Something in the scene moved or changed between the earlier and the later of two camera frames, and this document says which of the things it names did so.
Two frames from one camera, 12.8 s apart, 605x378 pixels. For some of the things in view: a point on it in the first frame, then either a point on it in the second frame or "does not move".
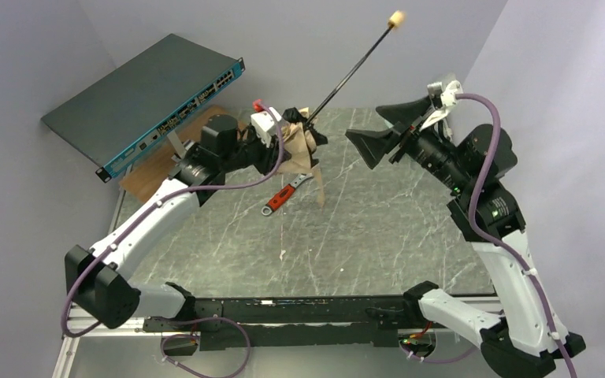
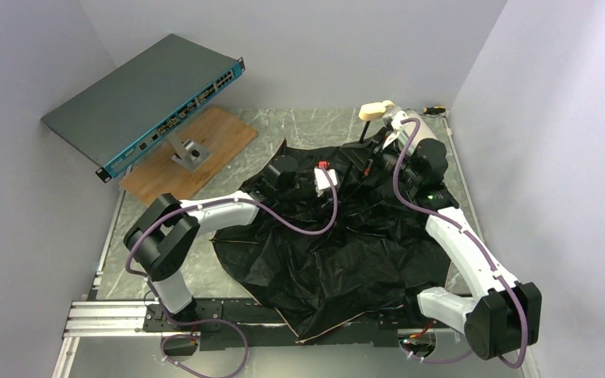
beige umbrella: [301, 138] → [339, 235]
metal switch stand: [178, 146] does not move
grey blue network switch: [161, 83] does not move
